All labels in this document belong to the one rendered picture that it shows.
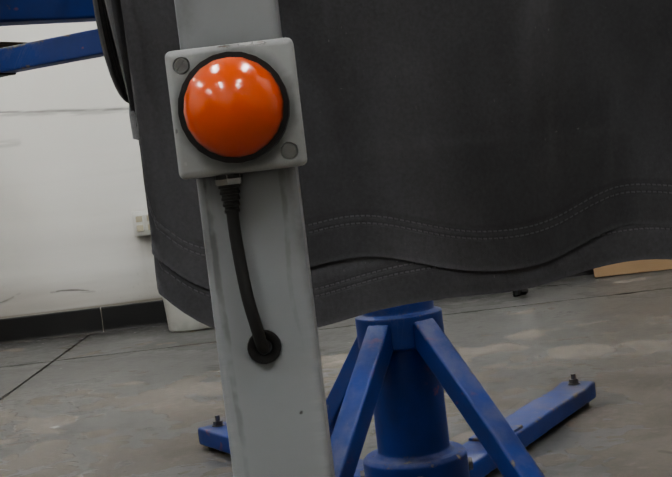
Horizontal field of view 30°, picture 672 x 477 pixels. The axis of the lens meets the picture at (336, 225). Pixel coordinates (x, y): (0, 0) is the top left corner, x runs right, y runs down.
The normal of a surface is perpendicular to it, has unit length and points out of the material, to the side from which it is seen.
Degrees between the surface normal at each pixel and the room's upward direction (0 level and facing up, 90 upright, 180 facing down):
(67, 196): 90
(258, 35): 90
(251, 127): 118
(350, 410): 43
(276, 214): 90
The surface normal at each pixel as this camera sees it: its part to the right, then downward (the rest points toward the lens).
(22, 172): 0.00, 0.05
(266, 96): 0.71, -0.21
